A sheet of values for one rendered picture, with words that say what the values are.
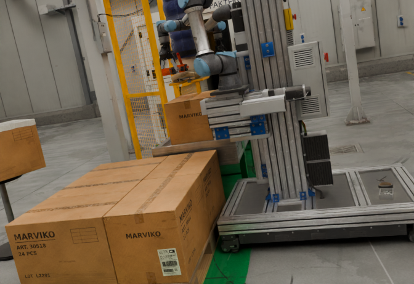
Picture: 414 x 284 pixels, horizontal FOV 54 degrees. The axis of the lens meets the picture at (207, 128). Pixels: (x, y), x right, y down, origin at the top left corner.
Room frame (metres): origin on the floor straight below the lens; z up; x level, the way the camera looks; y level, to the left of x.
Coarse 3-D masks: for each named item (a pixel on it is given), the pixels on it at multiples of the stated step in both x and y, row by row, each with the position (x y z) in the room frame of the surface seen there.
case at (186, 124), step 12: (180, 96) 3.75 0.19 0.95; (192, 96) 3.51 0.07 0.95; (204, 96) 3.32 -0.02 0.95; (168, 108) 3.26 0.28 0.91; (180, 108) 3.24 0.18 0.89; (192, 108) 3.22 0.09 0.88; (168, 120) 3.26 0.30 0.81; (180, 120) 3.24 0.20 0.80; (192, 120) 3.22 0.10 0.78; (204, 120) 3.20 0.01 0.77; (180, 132) 3.25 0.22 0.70; (192, 132) 3.23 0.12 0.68; (204, 132) 3.21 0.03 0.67
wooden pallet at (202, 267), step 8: (224, 200) 3.05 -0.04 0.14; (216, 224) 2.89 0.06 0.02; (216, 232) 2.75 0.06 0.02; (208, 240) 2.41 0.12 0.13; (216, 240) 2.62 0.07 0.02; (208, 248) 2.44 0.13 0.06; (200, 256) 2.19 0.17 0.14; (208, 256) 2.41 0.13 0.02; (200, 264) 2.33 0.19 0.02; (208, 264) 2.31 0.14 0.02; (200, 272) 2.23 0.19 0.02; (192, 280) 1.98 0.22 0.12; (200, 280) 2.14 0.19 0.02
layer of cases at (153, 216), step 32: (160, 160) 3.06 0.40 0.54; (192, 160) 2.88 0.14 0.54; (64, 192) 2.63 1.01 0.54; (96, 192) 2.49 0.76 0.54; (128, 192) 2.38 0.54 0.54; (160, 192) 2.26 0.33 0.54; (192, 192) 2.28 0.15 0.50; (32, 224) 2.12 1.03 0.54; (64, 224) 2.07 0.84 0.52; (96, 224) 2.03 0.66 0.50; (128, 224) 1.99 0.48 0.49; (160, 224) 1.95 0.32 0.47; (192, 224) 2.16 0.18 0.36; (32, 256) 2.13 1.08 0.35; (64, 256) 2.08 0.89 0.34; (96, 256) 2.04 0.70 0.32; (128, 256) 2.00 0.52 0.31; (160, 256) 1.96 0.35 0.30; (192, 256) 2.06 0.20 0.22
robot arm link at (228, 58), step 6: (216, 54) 2.53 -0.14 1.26; (222, 54) 2.50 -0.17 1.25; (228, 54) 2.50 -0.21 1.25; (222, 60) 2.48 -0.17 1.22; (228, 60) 2.50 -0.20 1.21; (234, 60) 2.53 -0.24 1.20; (222, 66) 2.48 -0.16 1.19; (228, 66) 2.50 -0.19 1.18; (234, 66) 2.52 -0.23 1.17; (222, 72) 2.51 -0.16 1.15; (228, 72) 2.50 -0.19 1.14
